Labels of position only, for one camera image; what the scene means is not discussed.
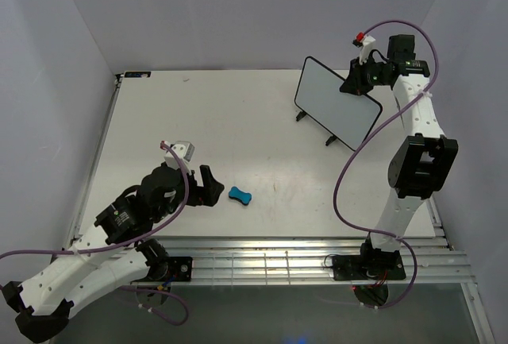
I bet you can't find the blue whiteboard eraser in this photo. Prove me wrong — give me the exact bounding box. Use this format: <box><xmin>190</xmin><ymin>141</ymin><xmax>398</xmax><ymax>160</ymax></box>
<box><xmin>228</xmin><ymin>186</ymin><xmax>252</xmax><ymax>206</ymax></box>

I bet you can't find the small black-framed whiteboard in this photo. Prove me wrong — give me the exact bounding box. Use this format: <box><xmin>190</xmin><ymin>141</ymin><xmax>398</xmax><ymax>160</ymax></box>
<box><xmin>294</xmin><ymin>56</ymin><xmax>383</xmax><ymax>151</ymax></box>

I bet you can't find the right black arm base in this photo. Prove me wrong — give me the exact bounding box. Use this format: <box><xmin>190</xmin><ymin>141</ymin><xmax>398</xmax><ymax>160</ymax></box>
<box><xmin>327</xmin><ymin>252</ymin><xmax>406</xmax><ymax>281</ymax></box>

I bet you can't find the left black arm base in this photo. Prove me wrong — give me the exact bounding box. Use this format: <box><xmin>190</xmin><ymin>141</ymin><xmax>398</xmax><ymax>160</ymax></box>
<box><xmin>154</xmin><ymin>257</ymin><xmax>194</xmax><ymax>283</ymax></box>

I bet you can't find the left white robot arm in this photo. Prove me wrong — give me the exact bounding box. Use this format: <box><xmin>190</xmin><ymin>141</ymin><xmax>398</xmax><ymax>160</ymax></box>
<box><xmin>2</xmin><ymin>164</ymin><xmax>225</xmax><ymax>343</ymax></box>

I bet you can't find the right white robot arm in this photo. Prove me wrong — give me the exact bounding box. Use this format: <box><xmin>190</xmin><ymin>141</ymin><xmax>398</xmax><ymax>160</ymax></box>
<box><xmin>340</xmin><ymin>33</ymin><xmax>458</xmax><ymax>278</ymax></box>

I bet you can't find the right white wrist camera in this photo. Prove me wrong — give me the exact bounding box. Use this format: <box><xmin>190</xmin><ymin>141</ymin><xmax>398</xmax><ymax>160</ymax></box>
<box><xmin>352</xmin><ymin>32</ymin><xmax>376</xmax><ymax>65</ymax></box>

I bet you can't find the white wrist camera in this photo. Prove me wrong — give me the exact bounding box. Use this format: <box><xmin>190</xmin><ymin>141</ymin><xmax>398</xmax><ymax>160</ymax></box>
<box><xmin>352</xmin><ymin>32</ymin><xmax>376</xmax><ymax>65</ymax></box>
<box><xmin>160</xmin><ymin>141</ymin><xmax>195</xmax><ymax>172</ymax></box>

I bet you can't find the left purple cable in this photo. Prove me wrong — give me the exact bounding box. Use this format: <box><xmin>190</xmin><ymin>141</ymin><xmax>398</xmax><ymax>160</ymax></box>
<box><xmin>0</xmin><ymin>143</ymin><xmax>190</xmax><ymax>326</ymax></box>

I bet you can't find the purple cable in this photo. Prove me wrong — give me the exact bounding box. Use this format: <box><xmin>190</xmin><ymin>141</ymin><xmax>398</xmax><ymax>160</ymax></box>
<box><xmin>0</xmin><ymin>143</ymin><xmax>190</xmax><ymax>326</ymax></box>
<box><xmin>317</xmin><ymin>20</ymin><xmax>441</xmax><ymax>310</ymax></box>

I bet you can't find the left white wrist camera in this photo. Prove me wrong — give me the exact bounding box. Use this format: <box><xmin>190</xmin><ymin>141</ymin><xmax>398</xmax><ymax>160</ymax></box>
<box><xmin>160</xmin><ymin>141</ymin><xmax>195</xmax><ymax>172</ymax></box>

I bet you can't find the wire whiteboard stand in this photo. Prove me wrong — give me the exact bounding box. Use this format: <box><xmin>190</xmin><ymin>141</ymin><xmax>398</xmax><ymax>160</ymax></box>
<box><xmin>295</xmin><ymin>110</ymin><xmax>338</xmax><ymax>147</ymax></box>

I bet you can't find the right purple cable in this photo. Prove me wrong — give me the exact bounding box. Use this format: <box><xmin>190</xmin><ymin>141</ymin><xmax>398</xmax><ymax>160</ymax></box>
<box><xmin>317</xmin><ymin>20</ymin><xmax>441</xmax><ymax>310</ymax></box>

